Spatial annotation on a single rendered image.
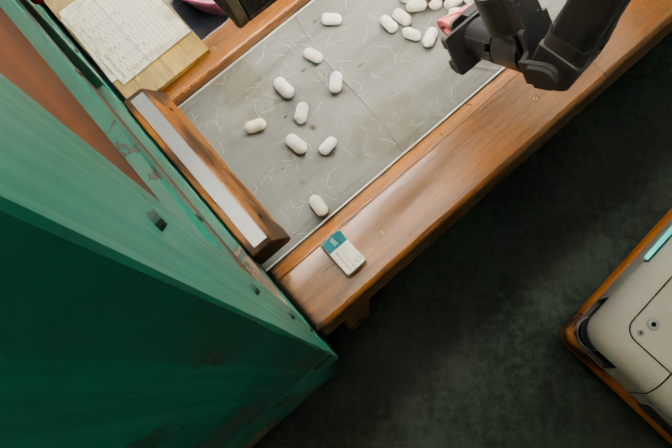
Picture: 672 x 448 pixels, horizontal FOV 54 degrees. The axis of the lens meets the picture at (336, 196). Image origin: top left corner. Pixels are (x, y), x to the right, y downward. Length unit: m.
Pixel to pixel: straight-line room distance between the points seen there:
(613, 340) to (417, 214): 0.68
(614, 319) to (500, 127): 0.63
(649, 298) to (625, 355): 0.13
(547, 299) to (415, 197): 0.86
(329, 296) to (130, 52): 0.50
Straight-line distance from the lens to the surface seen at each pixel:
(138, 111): 0.98
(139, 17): 1.15
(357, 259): 0.95
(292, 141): 1.03
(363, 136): 1.04
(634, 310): 1.55
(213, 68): 1.09
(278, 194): 1.02
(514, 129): 1.04
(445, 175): 1.00
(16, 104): 0.17
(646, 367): 1.55
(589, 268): 1.83
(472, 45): 0.94
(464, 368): 1.74
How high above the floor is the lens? 1.72
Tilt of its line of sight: 75 degrees down
